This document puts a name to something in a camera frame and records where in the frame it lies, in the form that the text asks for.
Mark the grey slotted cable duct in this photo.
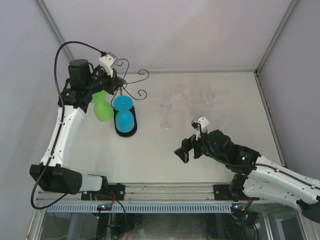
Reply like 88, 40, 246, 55
47, 202, 233, 214

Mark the blue plastic wine glass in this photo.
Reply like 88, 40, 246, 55
113, 95, 135, 134

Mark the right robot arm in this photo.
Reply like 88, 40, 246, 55
174, 130, 320, 223

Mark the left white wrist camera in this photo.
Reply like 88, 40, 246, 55
99, 52, 119, 77

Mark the aluminium front rail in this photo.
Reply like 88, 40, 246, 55
36, 181, 251, 202

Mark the clear flute near right arm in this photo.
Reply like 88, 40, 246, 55
218, 114, 233, 132

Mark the clear champagne flute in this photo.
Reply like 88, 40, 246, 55
160, 96, 173, 130

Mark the copper wire wine glass rack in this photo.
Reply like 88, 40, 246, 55
111, 58, 150, 138

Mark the green plastic wine glass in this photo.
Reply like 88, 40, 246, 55
91, 90, 114, 122

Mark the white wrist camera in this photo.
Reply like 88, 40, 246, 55
99, 52, 119, 77
191, 115, 210, 140

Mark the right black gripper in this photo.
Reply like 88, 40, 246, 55
174, 127, 227, 164

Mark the left black camera cable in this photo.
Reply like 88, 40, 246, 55
30, 41, 107, 210

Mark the lying clear flute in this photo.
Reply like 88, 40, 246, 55
198, 90, 216, 110
174, 84, 202, 119

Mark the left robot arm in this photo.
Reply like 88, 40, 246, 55
29, 53, 124, 200

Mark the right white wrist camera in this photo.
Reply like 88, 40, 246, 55
191, 115, 210, 140

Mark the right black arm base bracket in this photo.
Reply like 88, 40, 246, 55
213, 184, 233, 201

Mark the lying clear flute left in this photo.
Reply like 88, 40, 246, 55
174, 84, 202, 119

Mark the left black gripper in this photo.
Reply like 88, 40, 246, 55
85, 65, 125, 96

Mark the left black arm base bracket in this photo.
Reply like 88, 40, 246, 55
107, 183, 126, 201

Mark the lying clear flute right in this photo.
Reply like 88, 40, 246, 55
198, 90, 216, 110

